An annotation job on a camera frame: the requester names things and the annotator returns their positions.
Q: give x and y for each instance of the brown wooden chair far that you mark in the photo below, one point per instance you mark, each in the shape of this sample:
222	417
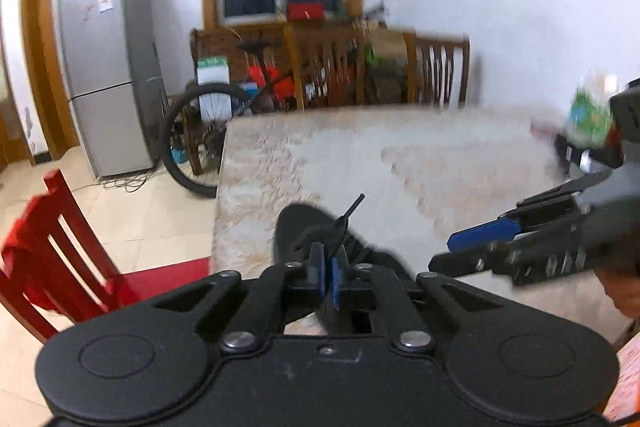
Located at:
327	64

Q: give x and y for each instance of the black bicycle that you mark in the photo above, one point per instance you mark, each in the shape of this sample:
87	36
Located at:
192	150

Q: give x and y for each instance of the wooden bench under window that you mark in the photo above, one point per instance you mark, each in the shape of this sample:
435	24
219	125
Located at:
222	41

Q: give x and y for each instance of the brown wooden chair near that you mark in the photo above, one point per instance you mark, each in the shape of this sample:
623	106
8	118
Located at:
432	63

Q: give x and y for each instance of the brown wooden chair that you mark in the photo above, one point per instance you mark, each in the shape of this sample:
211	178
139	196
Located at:
432	63
327	64

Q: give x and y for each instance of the green snack bag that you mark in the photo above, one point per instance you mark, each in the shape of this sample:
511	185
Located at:
590	118

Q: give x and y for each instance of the black shoelace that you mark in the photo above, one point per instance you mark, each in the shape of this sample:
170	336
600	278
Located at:
339	235

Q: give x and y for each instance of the white green carton box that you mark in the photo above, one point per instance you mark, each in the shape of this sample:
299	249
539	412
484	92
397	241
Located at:
214	72

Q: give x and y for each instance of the red box on sill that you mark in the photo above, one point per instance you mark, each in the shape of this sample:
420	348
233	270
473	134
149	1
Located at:
305	11

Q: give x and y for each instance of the person right hand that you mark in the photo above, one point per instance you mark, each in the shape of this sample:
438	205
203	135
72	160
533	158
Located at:
624	290

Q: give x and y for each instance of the red wooden chair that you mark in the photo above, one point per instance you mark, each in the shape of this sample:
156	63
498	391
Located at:
52	261

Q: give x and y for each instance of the cardboard box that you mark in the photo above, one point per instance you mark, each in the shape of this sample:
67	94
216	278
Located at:
388	45

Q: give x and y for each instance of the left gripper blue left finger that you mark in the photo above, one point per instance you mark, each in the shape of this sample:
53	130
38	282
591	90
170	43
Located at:
316	268

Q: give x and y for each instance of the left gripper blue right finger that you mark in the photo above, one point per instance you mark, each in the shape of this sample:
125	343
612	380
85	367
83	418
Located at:
339	266

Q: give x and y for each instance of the silver refrigerator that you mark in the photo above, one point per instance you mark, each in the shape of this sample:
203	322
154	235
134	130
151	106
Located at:
113	82

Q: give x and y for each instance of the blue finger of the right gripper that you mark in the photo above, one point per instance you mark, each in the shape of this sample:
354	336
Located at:
461	263
500	230

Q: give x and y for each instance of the black sneaker with white swoosh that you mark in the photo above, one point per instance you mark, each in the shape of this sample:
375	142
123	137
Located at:
374	295

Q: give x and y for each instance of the orange printed bag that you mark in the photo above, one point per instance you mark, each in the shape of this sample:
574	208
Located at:
624	400

